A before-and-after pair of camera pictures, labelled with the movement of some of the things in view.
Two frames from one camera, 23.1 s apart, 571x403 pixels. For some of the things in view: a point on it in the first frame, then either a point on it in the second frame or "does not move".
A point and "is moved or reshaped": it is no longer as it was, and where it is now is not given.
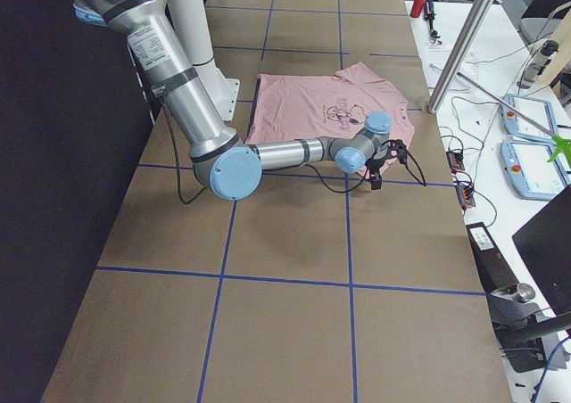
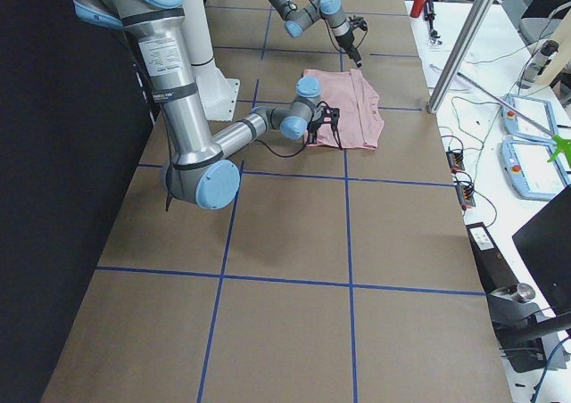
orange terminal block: (455, 160) does not move
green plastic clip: (562, 144) does not move
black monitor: (544, 243) does not move
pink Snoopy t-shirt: (287, 107) is moved or reshaped
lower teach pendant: (529, 172) does not move
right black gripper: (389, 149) -> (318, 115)
